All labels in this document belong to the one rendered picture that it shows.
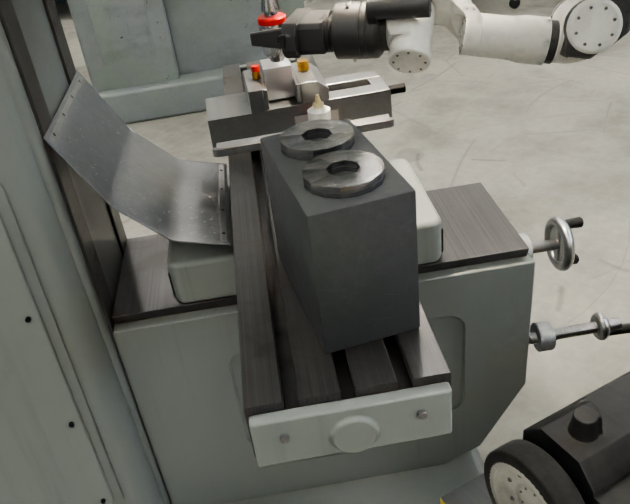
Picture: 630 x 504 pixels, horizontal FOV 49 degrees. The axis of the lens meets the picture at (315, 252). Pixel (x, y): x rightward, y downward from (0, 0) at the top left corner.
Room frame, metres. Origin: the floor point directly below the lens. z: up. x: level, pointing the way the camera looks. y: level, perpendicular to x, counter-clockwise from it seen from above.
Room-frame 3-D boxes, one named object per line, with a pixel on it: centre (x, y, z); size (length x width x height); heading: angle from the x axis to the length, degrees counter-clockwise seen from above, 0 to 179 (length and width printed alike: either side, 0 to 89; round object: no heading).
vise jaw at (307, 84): (1.27, -0.03, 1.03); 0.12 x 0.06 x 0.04; 6
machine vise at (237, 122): (1.27, 0.00, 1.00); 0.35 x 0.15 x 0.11; 96
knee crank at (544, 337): (1.05, -0.52, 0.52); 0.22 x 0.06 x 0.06; 94
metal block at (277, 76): (1.27, 0.03, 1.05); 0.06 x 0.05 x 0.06; 6
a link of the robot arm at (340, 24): (1.13, -0.06, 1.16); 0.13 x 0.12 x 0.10; 161
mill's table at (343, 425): (1.14, 0.02, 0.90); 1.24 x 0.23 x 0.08; 4
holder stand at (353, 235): (0.72, -0.03, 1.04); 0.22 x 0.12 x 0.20; 12
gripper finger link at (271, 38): (1.13, 0.03, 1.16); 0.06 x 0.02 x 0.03; 71
